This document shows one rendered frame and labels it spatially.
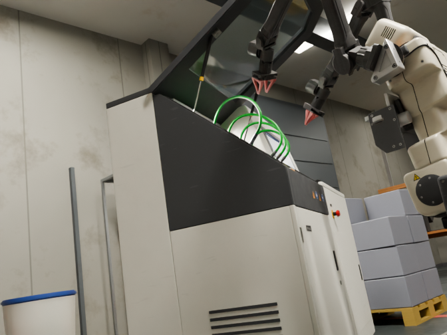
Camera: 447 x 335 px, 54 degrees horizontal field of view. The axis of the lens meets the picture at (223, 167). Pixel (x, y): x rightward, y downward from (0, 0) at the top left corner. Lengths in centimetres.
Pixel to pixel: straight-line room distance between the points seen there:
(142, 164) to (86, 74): 341
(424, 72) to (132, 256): 142
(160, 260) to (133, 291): 20
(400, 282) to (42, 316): 261
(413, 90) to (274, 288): 90
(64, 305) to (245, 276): 195
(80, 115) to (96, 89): 43
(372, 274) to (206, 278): 206
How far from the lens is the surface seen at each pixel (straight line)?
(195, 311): 193
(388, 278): 368
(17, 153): 473
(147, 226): 204
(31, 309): 345
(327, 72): 222
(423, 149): 160
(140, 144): 213
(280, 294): 177
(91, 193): 490
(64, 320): 352
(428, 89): 166
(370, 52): 159
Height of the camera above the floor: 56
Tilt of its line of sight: 14 degrees up
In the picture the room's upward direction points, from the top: 9 degrees counter-clockwise
